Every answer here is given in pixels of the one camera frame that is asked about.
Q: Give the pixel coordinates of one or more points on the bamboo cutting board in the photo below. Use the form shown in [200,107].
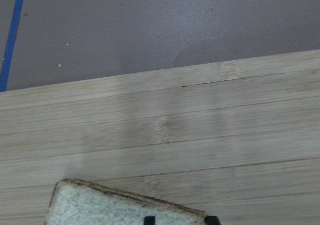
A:
[239,140]

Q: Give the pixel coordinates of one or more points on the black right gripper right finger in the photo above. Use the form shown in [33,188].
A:
[212,220]

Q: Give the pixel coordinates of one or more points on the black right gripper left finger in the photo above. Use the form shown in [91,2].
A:
[149,220]

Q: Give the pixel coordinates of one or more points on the bread slice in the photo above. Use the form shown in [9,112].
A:
[78,202]

